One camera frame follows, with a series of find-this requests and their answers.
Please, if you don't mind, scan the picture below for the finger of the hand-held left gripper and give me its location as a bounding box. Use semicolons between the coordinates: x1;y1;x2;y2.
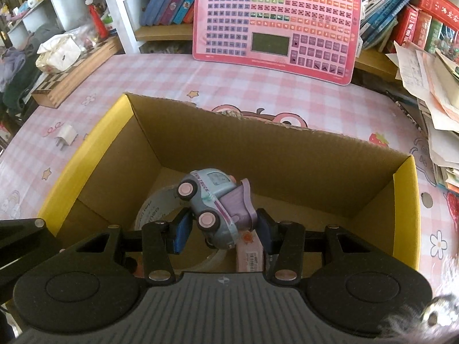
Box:
0;218;60;270

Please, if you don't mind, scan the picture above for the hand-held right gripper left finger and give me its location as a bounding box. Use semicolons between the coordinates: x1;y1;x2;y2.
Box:
60;211;193;283

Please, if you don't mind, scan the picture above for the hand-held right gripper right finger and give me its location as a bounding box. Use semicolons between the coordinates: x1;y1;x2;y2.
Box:
256;208;395;284

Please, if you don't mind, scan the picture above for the small pink carton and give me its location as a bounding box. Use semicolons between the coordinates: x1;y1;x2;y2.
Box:
235;230;268;273

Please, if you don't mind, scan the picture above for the light blue toy truck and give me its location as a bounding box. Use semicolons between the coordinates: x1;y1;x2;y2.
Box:
175;168;258;249

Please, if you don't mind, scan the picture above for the yellow cardboard box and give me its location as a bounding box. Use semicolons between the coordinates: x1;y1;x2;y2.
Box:
38;92;421;273

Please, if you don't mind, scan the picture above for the clear tape roll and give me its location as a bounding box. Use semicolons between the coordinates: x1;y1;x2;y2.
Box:
135;183;230;271

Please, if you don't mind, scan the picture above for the white plug adapter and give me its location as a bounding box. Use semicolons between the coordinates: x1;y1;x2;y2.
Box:
55;125;79;150

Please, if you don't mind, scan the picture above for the checkered wooden box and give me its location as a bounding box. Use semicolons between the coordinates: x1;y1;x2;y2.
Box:
32;36;124;109

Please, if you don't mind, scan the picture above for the dark clothes pile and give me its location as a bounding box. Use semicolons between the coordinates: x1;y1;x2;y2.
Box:
0;25;66;116

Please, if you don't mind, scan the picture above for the pink checked tablecloth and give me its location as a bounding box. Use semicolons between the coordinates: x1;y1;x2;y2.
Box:
0;52;459;294

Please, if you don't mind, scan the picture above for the white plastic bag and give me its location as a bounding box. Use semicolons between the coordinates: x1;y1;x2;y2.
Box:
36;34;82;74

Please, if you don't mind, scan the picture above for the pink toy keyboard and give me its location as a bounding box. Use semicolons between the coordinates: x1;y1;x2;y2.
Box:
192;0;363;87

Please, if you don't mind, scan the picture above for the stack of papers and booklets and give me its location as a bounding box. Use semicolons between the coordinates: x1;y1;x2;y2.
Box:
385;39;459;191

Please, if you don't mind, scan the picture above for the red bottle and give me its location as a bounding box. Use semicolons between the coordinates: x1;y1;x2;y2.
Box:
88;2;110;42

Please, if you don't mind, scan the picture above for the white side shelf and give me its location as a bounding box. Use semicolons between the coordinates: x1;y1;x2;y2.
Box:
7;0;108;49

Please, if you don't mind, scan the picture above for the row of blue thin books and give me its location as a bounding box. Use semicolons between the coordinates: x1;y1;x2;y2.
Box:
143;0;418;52

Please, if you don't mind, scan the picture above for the thick red dictionary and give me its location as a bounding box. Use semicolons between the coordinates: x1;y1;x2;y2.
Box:
418;0;459;24

